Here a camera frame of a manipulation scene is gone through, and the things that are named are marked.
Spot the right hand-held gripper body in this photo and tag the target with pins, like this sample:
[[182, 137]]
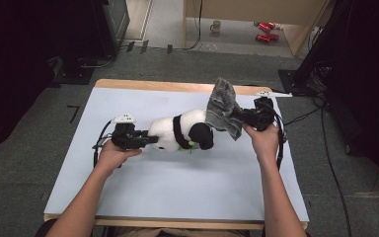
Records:
[[261, 113]]

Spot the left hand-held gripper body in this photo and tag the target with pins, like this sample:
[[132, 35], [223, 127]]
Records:
[[125, 136]]

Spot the panda plush toy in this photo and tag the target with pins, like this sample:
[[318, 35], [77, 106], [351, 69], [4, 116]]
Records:
[[167, 131]]

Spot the grey fluffy cloth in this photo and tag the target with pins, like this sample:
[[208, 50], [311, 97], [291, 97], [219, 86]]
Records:
[[223, 105]]

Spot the person's left hand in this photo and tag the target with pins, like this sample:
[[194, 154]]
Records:
[[113, 158]]

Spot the person's right hand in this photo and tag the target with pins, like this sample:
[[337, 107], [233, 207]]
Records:
[[265, 144]]

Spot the black stand base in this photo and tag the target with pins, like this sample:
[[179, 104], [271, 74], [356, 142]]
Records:
[[291, 82], [75, 75]]

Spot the pale blue table sheet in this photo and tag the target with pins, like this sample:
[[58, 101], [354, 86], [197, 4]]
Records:
[[177, 191]]

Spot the red can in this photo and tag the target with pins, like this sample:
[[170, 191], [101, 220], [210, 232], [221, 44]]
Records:
[[271, 25], [274, 37], [263, 27], [262, 38]]

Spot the beige mug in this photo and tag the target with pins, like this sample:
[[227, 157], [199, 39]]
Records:
[[215, 26]]

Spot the person's beige trousers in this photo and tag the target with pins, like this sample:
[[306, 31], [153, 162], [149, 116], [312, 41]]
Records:
[[177, 233]]

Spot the beige wooden desk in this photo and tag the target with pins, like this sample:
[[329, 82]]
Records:
[[243, 10]]

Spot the dark cabinet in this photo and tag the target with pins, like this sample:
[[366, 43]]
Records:
[[112, 26]]

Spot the dark curtain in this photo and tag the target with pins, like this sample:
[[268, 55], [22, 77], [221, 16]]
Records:
[[375, 82], [6, 65]]

